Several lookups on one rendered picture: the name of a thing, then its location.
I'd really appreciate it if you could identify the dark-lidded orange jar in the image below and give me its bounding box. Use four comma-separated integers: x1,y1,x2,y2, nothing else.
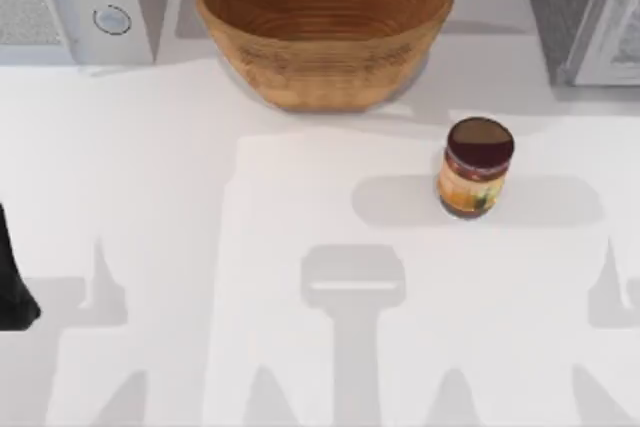
437,117,516,221

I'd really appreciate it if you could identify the grey cabinet door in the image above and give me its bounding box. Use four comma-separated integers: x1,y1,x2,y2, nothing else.
559,0,640,87

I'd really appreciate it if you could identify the wooden basket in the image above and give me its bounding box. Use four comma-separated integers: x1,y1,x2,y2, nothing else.
195,0,455,114

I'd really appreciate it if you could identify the pale microwave oven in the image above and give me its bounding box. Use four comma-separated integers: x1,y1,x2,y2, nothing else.
0,0,174,68

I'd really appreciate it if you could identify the microwave knob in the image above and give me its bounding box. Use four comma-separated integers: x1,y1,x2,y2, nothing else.
92,4,133,36

